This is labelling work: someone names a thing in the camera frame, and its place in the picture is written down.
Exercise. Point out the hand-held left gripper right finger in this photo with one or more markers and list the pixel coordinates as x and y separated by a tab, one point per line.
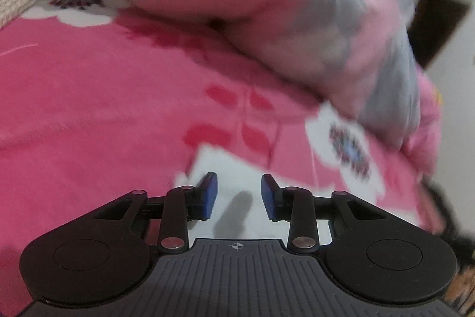
268	198

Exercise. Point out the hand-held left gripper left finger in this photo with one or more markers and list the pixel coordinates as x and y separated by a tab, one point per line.
209	196

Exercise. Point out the pink floral fleece blanket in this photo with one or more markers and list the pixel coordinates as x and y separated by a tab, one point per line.
92	98

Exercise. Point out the dark wooden door frame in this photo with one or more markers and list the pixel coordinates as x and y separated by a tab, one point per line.
434	27

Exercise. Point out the pink grey floral duvet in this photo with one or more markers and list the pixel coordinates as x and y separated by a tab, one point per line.
278	5

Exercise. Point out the white sweatshirt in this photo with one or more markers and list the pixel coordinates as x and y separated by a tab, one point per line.
237	168

